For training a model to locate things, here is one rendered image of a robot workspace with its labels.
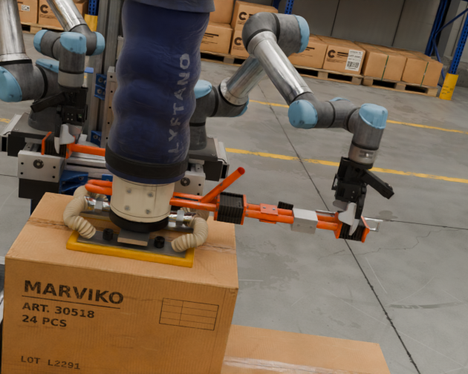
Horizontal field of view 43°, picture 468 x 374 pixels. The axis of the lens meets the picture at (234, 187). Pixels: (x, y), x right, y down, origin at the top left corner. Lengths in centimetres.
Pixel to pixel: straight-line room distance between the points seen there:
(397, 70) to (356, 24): 140
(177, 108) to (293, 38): 56
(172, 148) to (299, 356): 88
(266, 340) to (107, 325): 65
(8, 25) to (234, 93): 78
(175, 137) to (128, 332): 54
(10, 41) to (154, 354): 109
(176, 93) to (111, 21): 82
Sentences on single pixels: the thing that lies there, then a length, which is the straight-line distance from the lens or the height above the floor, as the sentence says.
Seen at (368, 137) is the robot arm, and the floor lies 135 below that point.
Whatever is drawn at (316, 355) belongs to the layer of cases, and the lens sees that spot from 211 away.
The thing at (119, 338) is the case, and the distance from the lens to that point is 170.
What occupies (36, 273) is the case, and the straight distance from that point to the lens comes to 162.
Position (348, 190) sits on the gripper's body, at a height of 119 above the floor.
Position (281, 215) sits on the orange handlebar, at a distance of 169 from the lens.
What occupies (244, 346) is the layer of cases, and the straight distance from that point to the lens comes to 205.
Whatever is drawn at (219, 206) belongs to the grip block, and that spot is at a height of 109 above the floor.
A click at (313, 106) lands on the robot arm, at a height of 140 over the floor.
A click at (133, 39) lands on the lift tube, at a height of 151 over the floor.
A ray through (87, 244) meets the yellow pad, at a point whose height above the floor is 96.
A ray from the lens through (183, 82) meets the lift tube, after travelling 150.
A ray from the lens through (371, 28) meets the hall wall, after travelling 1069.
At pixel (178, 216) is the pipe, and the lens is 170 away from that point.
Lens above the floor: 179
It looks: 23 degrees down
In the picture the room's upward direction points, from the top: 11 degrees clockwise
